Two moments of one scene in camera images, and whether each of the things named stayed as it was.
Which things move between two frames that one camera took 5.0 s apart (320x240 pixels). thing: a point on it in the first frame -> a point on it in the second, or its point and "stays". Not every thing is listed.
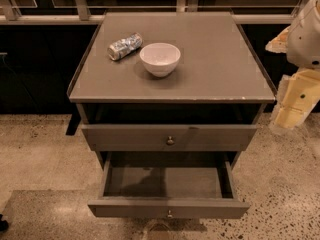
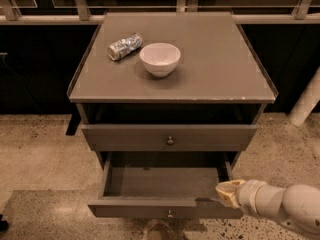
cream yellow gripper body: [306, 39] -> [246, 194]
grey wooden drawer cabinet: [177, 90] stays
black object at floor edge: [3, 224] stays
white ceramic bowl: [159, 58] stays
